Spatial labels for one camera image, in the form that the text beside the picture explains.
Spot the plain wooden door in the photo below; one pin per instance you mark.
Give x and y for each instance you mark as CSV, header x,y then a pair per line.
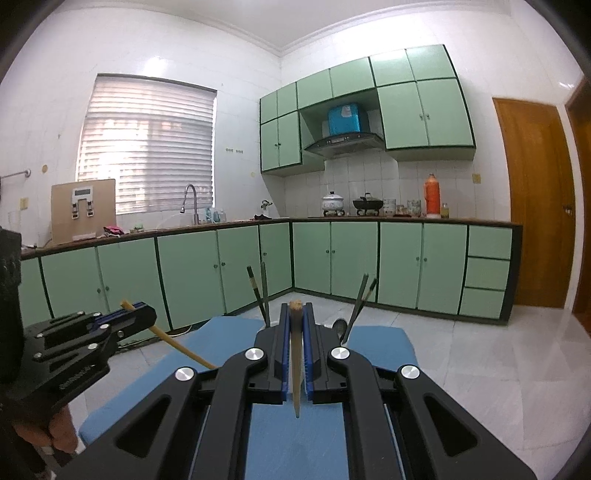
x,y
582,184

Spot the gas stove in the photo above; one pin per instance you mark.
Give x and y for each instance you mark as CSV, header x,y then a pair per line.
x,y
333,213

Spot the metal spoon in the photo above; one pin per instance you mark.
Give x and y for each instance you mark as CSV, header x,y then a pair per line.
x,y
340,325

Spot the metal towel bar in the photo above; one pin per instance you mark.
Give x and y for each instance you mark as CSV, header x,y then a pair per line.
x,y
16,174

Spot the green lower kitchen cabinets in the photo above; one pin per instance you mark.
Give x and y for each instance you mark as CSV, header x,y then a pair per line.
x,y
184,272

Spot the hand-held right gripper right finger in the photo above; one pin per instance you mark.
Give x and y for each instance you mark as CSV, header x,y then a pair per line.
x,y
308,350

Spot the black wok with lid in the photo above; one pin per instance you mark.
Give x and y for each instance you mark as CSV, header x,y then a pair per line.
x,y
368,203

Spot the range hood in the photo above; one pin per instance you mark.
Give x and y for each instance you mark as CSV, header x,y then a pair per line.
x,y
344,142

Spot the wooden chopstick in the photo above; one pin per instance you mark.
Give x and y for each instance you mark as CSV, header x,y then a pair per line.
x,y
184,348
296,369

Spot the green upper wall cabinets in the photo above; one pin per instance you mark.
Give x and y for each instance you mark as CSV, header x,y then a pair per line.
x,y
425,110

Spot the steel kitchen faucet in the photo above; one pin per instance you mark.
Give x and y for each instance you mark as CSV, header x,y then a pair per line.
x,y
191,203

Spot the dish soap bottles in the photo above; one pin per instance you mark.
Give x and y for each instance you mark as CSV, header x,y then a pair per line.
x,y
215,215

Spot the small glass jar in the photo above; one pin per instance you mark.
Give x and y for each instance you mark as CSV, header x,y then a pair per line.
x,y
445,211

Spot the cardboard box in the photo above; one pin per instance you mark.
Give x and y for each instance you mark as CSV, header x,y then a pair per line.
x,y
62,217

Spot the black chopstick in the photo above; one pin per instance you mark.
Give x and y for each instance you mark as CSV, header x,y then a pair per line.
x,y
369,290
256,295
358,304

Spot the blue table cover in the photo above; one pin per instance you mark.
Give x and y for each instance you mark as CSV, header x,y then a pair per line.
x,y
295,443

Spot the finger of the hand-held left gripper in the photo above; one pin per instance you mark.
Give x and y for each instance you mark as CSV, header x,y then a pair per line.
x,y
134,323
60,325

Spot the white window blind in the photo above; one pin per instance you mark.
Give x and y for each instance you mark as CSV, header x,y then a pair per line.
x,y
138,138

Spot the person's left hand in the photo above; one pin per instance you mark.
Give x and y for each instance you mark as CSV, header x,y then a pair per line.
x,y
62,429

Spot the orange thermos flask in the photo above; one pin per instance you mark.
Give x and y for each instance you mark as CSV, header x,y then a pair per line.
x,y
432,196

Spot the pink cloth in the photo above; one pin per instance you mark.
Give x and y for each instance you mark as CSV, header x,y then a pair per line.
x,y
113,230

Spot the steel kettle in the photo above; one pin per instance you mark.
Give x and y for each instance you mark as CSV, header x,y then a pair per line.
x,y
267,208

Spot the blue box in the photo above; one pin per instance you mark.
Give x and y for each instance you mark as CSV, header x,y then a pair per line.
x,y
344,119

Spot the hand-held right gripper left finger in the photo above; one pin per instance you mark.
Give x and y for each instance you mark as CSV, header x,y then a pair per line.
x,y
285,350

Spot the white lidded pot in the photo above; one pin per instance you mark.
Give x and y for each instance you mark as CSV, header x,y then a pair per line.
x,y
333,201

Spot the black cloth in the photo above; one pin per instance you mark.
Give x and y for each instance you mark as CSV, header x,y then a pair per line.
x,y
262,216

